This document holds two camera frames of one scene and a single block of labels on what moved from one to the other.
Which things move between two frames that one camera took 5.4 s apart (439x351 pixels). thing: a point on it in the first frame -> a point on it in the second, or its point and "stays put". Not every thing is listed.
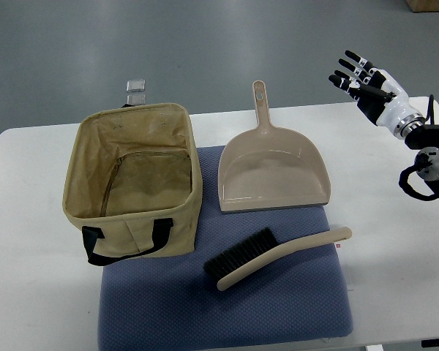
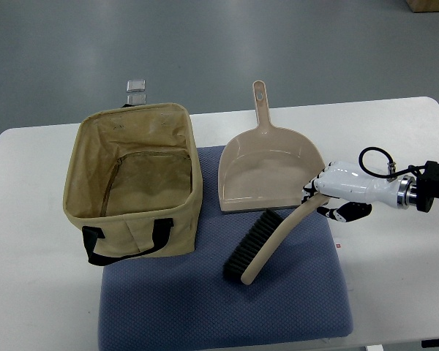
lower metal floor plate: [136, 98] stays put
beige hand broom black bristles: [260, 247] -> [263, 238]
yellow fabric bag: [133, 183] stays put
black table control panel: [437, 342] stays put
